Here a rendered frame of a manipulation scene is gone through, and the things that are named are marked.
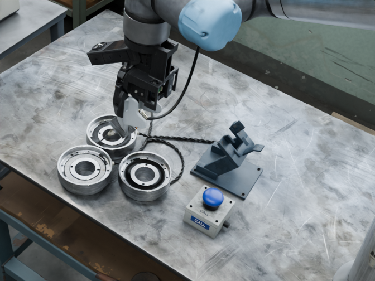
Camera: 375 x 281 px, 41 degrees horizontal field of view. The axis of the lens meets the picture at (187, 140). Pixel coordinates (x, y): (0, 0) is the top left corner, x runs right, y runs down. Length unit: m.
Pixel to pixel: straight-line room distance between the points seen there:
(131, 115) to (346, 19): 0.42
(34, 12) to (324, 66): 1.47
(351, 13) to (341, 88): 1.98
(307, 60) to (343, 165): 1.48
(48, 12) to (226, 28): 1.10
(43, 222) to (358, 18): 0.89
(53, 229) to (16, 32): 0.65
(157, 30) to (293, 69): 1.94
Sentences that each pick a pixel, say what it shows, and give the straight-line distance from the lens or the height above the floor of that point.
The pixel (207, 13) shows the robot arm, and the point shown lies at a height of 1.25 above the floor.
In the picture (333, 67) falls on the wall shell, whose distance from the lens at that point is 2.59.
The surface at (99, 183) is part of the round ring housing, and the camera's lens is 0.97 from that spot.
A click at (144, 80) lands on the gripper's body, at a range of 0.83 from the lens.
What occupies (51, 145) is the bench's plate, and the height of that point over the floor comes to 0.80.
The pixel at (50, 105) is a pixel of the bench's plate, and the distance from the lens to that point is 1.18.
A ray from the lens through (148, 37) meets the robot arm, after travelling 0.78.
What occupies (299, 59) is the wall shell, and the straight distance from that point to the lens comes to 2.64.
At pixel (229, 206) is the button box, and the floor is 0.85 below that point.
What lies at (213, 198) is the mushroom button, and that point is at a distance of 0.92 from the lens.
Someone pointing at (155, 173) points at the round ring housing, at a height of 0.83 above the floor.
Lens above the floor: 1.58
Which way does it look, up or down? 45 degrees down
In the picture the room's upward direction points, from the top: 11 degrees clockwise
